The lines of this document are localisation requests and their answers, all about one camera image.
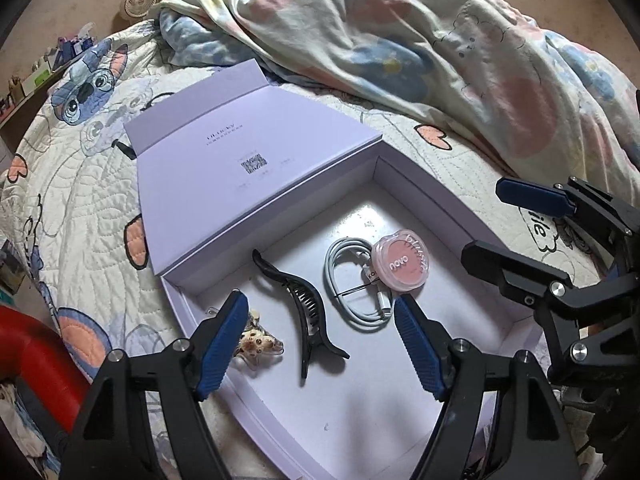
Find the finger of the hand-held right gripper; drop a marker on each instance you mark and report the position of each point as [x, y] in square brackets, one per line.
[535, 195]
[510, 270]

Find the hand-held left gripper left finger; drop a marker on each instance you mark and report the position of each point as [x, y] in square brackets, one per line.
[222, 345]

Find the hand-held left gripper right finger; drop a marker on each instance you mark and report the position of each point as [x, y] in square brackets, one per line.
[420, 345]

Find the leopard print hair clip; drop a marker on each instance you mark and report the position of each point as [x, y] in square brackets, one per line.
[260, 345]

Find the clear pink blush compact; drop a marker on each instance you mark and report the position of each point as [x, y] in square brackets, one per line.
[400, 262]

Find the black hair claw clip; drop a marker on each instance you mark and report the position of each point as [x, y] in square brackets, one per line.
[305, 305]

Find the purple cardboard box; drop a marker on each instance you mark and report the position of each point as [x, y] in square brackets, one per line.
[200, 185]

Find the floral pastel duvet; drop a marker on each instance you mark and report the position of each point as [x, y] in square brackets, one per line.
[400, 60]

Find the beige cloth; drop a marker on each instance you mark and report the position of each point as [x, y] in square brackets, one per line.
[20, 420]

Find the quilted cartoon bed cover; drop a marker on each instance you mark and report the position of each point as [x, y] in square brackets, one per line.
[60, 200]

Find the shelf with small items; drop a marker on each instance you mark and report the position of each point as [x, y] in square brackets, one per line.
[70, 50]

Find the small white fan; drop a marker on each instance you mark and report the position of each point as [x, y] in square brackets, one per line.
[140, 2]

